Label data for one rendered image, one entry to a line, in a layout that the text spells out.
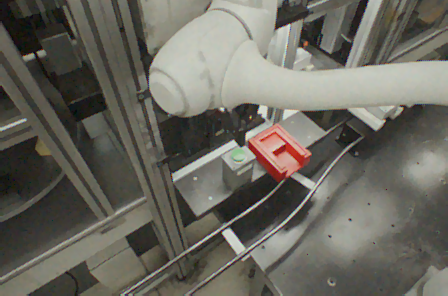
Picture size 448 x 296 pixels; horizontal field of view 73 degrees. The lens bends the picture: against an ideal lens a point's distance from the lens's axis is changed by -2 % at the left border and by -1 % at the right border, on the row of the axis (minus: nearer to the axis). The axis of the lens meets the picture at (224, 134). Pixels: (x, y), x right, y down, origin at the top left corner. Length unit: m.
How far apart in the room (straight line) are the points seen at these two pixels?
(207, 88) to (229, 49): 0.06
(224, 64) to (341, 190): 0.96
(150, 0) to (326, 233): 0.93
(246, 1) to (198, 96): 0.18
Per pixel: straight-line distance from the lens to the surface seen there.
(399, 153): 1.50
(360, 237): 1.22
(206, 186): 0.95
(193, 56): 0.40
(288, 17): 0.76
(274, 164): 0.93
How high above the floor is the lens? 1.72
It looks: 50 degrees down
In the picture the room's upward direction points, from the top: straight up
